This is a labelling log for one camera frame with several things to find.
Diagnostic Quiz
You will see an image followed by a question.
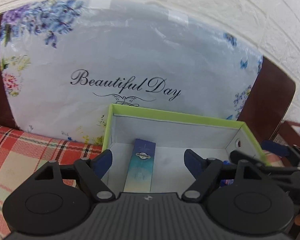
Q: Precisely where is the teal blue gradient box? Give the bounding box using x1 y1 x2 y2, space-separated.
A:
123 139 156 193

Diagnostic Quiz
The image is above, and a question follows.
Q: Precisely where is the green cardboard shoe box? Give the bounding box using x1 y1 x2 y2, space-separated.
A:
102 104 269 194

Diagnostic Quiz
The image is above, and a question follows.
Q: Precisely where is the red plaid bed sheet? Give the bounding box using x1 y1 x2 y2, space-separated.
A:
0 126 102 239

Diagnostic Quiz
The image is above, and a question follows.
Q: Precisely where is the floral plastic-wrapped pillow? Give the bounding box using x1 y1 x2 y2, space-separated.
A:
0 0 263 145

